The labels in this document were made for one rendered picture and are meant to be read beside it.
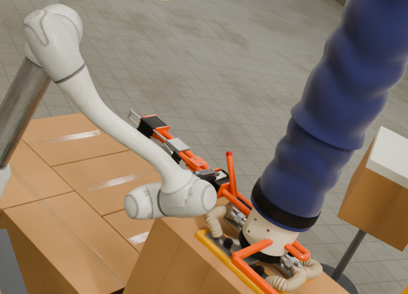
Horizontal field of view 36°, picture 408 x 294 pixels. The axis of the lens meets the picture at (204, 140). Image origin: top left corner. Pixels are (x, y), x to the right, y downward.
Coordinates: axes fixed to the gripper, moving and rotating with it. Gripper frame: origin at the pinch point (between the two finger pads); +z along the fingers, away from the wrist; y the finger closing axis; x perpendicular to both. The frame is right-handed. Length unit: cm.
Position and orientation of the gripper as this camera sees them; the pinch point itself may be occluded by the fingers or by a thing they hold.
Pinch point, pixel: (215, 180)
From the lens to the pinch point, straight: 220.1
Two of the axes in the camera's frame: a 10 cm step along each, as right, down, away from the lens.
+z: 6.3, -1.4, 7.7
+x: 6.9, 5.5, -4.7
